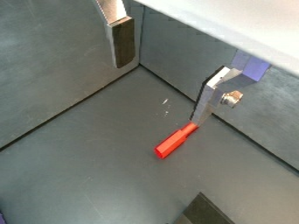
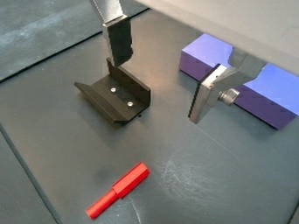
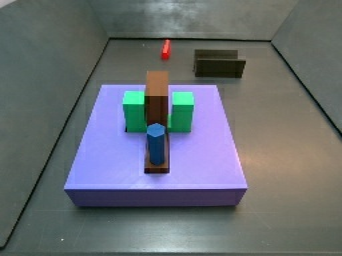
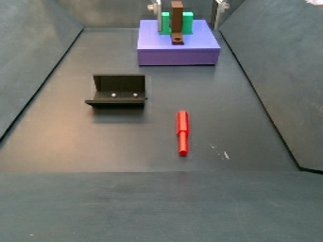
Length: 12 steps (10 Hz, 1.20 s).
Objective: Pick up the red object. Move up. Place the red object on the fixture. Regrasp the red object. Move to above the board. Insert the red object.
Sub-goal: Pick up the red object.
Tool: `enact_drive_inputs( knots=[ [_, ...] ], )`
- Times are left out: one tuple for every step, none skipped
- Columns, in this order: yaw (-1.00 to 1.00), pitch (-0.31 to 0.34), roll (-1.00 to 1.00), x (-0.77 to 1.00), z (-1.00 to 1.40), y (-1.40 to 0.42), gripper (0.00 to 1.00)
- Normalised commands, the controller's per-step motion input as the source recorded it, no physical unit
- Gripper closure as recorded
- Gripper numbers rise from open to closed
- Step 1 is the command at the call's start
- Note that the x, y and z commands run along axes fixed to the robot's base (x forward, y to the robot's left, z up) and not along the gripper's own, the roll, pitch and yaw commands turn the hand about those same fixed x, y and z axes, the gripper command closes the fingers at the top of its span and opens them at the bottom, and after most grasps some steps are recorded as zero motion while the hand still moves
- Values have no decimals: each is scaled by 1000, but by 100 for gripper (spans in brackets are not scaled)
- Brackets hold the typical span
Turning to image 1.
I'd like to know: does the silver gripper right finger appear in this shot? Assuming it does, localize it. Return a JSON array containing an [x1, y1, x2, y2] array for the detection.
[[191, 50, 271, 127]]

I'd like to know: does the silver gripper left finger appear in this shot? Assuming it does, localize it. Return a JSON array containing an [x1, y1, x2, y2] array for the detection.
[[92, 0, 136, 68]]

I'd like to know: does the red peg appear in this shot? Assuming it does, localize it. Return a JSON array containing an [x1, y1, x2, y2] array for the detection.
[[153, 122, 199, 158]]

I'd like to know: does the purple board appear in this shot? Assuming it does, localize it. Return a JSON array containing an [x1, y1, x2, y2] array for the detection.
[[0, 213, 5, 224]]

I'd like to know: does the black angled holder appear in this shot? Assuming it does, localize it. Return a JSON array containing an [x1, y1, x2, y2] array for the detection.
[[174, 192, 235, 224]]

